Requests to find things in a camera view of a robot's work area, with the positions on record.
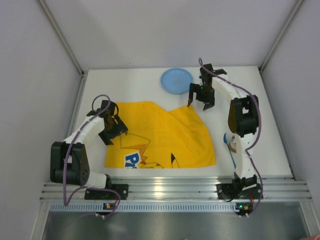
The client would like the aluminium frame post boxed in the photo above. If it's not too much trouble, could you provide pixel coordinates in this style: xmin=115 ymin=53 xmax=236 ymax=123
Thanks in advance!
xmin=36 ymin=0 xmax=84 ymax=76
xmin=258 ymin=0 xmax=307 ymax=74

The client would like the yellow cartoon print cloth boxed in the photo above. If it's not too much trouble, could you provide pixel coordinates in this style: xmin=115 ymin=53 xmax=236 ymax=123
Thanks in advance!
xmin=104 ymin=101 xmax=216 ymax=169

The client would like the aluminium mounting rail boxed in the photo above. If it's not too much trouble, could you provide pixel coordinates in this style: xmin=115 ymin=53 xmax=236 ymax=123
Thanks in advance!
xmin=39 ymin=175 xmax=312 ymax=202

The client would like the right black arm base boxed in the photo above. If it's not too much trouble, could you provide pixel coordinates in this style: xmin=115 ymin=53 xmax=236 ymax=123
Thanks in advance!
xmin=216 ymin=183 xmax=262 ymax=202

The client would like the blue metallic fork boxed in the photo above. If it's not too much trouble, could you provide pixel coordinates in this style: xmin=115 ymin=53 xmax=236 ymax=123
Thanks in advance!
xmin=223 ymin=132 xmax=236 ymax=168

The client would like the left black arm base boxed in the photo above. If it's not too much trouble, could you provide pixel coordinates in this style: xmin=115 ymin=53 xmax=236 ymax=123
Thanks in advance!
xmin=84 ymin=184 xmax=129 ymax=200

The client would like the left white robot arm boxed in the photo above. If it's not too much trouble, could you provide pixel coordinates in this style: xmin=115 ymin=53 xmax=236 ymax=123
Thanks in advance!
xmin=50 ymin=100 xmax=128 ymax=189

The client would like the slotted cable duct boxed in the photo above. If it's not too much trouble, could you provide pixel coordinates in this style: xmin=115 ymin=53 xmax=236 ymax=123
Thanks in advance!
xmin=50 ymin=201 xmax=252 ymax=213

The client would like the light blue plate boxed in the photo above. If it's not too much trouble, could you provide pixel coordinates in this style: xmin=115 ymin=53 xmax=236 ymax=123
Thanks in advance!
xmin=160 ymin=68 xmax=193 ymax=95

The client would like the right aluminium frame post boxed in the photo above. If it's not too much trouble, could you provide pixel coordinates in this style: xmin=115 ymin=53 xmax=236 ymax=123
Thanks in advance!
xmin=258 ymin=0 xmax=307 ymax=74

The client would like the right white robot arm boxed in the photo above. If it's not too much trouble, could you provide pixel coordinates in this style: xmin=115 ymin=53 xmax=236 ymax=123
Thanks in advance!
xmin=187 ymin=63 xmax=261 ymax=194

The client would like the left aluminium frame post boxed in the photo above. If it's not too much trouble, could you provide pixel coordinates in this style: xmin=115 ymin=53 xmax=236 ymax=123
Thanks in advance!
xmin=36 ymin=0 xmax=84 ymax=76

